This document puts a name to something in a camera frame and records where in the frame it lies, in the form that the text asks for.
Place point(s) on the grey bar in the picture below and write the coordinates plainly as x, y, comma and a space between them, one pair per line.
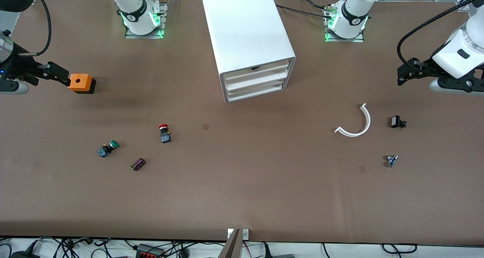
231, 246

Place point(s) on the white curved plastic piece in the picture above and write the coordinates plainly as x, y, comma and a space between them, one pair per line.
366, 123

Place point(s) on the green push button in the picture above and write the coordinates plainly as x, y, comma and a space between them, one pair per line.
107, 149

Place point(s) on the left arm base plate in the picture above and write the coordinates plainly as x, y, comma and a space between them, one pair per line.
329, 36

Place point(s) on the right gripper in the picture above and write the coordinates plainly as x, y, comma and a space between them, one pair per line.
17, 66

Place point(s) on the black red power strip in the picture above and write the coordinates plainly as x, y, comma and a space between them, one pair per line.
149, 251

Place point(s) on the dark purple capacitor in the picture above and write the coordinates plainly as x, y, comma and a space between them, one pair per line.
138, 164

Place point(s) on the small blue component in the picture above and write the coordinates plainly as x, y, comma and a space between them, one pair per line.
391, 160

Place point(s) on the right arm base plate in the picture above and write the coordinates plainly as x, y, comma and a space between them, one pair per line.
162, 23

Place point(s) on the red push button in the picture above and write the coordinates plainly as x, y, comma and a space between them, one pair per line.
165, 135

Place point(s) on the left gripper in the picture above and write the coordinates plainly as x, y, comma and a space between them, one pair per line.
426, 67

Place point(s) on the white drawer cabinet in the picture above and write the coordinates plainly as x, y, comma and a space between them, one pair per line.
245, 27

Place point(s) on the orange button box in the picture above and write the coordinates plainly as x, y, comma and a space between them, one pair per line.
78, 82

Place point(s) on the small black component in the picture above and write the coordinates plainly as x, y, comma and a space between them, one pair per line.
396, 121

